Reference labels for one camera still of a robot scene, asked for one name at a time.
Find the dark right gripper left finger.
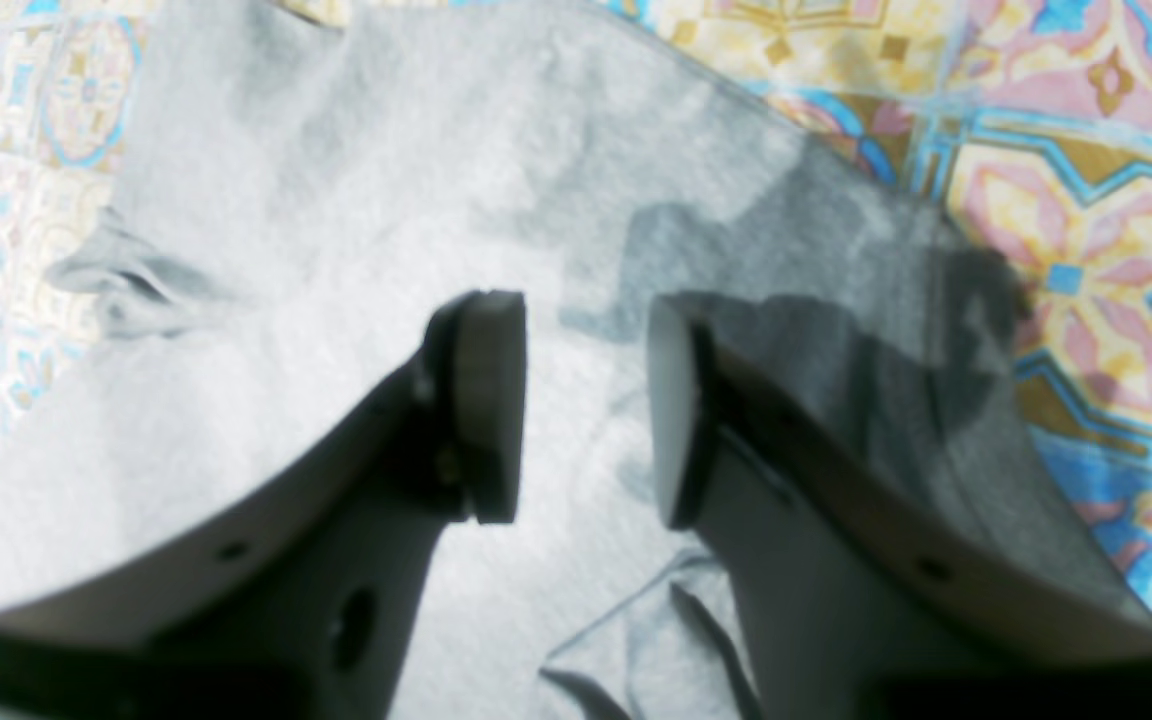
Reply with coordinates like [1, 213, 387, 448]
[0, 291, 526, 719]

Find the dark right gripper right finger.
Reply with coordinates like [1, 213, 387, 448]
[646, 296, 1152, 719]

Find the grey T-shirt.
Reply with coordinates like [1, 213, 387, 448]
[0, 1, 1152, 719]

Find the patterned colourful tablecloth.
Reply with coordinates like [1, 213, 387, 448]
[0, 1, 1152, 606]

